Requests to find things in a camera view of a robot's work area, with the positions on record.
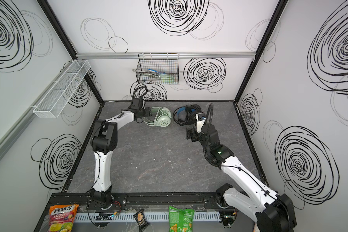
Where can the black mounting rail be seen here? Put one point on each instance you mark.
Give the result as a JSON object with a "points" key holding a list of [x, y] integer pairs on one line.
{"points": [[200, 200]]}

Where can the green chips bag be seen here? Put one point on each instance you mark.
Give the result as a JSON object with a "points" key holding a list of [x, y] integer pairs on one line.
{"points": [[181, 220]]}

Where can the mint green headphones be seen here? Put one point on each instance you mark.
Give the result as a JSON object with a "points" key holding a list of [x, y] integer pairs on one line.
{"points": [[161, 117]]}

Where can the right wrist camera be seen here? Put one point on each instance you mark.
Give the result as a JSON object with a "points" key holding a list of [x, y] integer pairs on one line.
{"points": [[200, 121]]}

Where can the black blue headphones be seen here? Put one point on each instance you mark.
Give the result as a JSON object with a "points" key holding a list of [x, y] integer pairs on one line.
{"points": [[190, 111]]}

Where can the black wire basket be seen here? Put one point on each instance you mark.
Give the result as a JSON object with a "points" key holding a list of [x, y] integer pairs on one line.
{"points": [[158, 68]]}

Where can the Fox's fruits candy bag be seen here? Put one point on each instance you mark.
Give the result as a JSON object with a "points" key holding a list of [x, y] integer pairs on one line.
{"points": [[61, 217]]}

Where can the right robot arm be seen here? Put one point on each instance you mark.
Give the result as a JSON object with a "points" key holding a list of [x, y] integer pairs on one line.
{"points": [[270, 211]]}

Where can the small dark snack packet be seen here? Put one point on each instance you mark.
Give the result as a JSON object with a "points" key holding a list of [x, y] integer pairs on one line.
{"points": [[141, 220]]}

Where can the white slotted cable duct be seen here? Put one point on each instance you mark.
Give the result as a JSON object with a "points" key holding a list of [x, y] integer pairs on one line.
{"points": [[150, 217]]}

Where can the white wire shelf basket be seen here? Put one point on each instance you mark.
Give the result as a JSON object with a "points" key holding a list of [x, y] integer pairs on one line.
{"points": [[69, 88]]}

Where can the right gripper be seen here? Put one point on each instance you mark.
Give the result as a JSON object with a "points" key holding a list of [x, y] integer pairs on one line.
{"points": [[192, 135]]}

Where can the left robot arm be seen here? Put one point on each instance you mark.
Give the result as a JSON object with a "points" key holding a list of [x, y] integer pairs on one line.
{"points": [[104, 141]]}

